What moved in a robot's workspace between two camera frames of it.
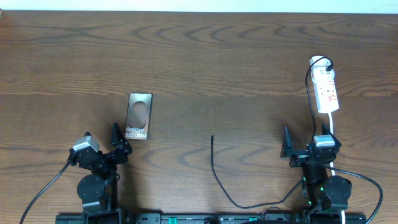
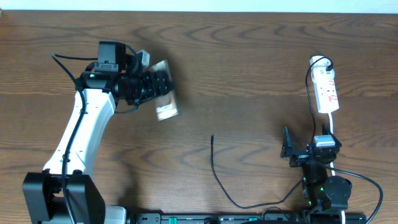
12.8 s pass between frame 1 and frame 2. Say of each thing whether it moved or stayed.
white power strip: stayed
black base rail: stayed
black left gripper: moved
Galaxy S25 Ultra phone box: moved
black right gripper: stayed
